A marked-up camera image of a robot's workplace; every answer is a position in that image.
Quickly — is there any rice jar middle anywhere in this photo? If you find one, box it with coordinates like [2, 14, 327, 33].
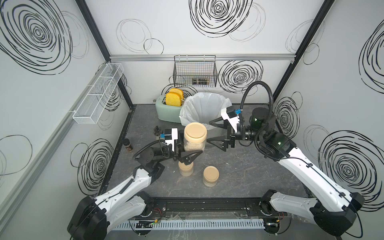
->
[203, 166, 220, 187]

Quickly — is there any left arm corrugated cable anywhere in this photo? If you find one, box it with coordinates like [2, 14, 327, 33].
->
[131, 139, 164, 161]

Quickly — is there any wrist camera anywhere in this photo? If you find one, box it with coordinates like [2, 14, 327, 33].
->
[221, 106, 242, 133]
[160, 128, 179, 152]

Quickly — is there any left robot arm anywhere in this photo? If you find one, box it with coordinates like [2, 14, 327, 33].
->
[67, 140, 203, 240]

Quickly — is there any white slotted cable duct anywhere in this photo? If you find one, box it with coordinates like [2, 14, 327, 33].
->
[114, 219, 265, 231]

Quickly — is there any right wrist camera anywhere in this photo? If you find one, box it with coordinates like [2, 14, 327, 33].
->
[221, 106, 242, 133]

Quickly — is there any white mesh wall shelf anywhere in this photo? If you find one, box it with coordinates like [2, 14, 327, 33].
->
[73, 63, 124, 125]

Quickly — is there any mint green toaster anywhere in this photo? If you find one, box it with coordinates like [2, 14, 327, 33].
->
[155, 95, 182, 123]

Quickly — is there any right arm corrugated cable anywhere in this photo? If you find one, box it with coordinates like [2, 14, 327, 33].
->
[239, 80, 274, 127]

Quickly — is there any rice jar left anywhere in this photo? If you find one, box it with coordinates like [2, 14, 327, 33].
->
[178, 162, 194, 177]

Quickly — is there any yellow toast slice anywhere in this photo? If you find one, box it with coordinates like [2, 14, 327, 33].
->
[166, 92, 182, 107]
[169, 88, 184, 100]

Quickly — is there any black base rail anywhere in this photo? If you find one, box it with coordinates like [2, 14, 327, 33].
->
[131, 197, 289, 217]

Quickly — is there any beige jar lid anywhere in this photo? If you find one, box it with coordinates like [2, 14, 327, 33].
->
[184, 122, 208, 144]

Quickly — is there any bottle in wire basket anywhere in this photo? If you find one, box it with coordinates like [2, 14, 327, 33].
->
[192, 79, 210, 86]

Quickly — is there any glass rice jar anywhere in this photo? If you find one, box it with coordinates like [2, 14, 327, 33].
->
[184, 122, 208, 152]

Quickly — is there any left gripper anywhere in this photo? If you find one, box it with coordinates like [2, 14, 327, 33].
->
[156, 132, 200, 168]

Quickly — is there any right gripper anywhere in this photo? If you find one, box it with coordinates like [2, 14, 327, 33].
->
[206, 115, 264, 152]

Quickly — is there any white trash bag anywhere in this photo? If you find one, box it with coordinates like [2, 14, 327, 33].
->
[180, 93, 232, 127]

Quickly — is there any front yellow toast slice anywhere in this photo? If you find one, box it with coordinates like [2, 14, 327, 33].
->
[166, 92, 182, 107]

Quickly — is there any dark spice bottle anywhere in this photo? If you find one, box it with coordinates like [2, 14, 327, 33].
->
[123, 138, 133, 152]

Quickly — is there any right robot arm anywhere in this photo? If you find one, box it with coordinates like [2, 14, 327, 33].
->
[207, 107, 365, 237]

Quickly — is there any black wire wall basket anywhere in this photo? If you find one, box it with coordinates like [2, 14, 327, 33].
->
[173, 55, 218, 88]

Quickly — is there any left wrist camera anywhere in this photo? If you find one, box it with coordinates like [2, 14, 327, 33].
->
[160, 128, 179, 152]

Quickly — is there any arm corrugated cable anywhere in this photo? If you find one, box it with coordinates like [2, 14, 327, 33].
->
[131, 139, 164, 161]
[239, 80, 274, 127]

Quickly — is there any small bottle black pump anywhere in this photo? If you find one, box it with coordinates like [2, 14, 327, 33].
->
[154, 126, 163, 137]

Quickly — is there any rear yellow toast slice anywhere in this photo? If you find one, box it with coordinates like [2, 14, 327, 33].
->
[169, 88, 184, 100]

